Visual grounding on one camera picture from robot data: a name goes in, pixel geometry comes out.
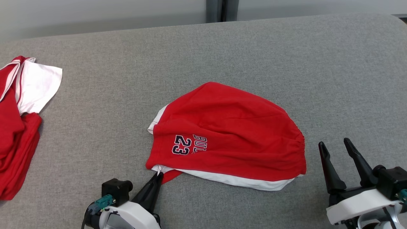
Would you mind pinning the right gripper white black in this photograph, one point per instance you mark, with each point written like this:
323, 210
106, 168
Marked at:
356, 203

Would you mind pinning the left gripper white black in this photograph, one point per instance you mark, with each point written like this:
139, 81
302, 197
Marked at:
130, 216

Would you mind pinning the red shorts with white trim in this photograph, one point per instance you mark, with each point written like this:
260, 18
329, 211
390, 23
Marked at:
229, 127

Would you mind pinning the red basketball jersey number 23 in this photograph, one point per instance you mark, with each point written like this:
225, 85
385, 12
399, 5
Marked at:
12, 133

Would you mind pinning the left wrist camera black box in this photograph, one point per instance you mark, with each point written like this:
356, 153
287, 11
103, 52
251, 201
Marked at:
114, 190

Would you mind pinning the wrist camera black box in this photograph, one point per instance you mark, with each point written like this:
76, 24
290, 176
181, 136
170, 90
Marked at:
114, 190
392, 181

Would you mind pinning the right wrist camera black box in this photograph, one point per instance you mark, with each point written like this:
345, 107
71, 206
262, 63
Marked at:
392, 181

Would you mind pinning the grey partition post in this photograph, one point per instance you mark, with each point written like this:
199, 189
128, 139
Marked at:
222, 9

